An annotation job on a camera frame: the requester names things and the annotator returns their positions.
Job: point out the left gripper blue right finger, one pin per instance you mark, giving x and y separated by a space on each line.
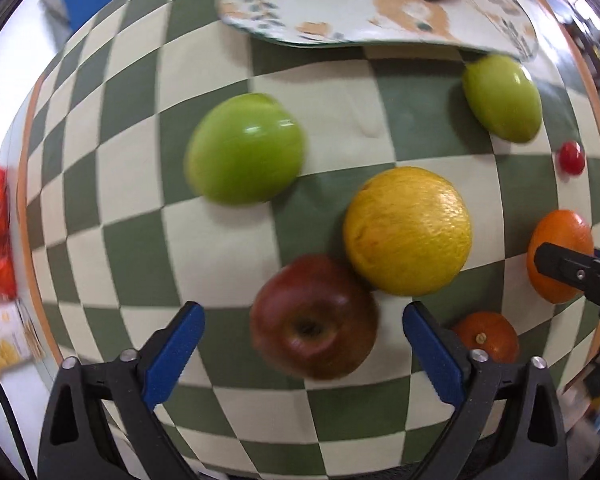
506 422

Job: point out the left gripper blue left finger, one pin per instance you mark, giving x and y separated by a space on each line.
76 441

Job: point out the yellow orange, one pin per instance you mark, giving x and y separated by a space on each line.
407 231

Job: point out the green apple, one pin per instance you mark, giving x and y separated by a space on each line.
246 150
503 97

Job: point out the cherry tomato upper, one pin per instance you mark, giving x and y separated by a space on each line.
571 158

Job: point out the chips snack box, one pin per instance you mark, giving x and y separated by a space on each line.
19 342

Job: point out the floral deer oval plate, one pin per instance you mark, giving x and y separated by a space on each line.
498 26

